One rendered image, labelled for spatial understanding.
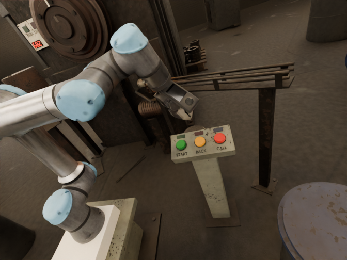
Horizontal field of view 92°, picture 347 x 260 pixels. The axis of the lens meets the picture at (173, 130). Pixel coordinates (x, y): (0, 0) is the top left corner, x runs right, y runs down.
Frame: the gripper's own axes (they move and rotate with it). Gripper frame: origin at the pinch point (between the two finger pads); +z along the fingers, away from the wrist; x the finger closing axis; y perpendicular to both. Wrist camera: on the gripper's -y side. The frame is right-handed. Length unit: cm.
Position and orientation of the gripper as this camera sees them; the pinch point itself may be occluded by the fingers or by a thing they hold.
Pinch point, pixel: (190, 117)
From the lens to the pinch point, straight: 63.2
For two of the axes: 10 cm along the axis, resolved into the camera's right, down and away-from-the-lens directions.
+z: 4.8, 4.6, 7.5
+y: -6.0, -4.5, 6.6
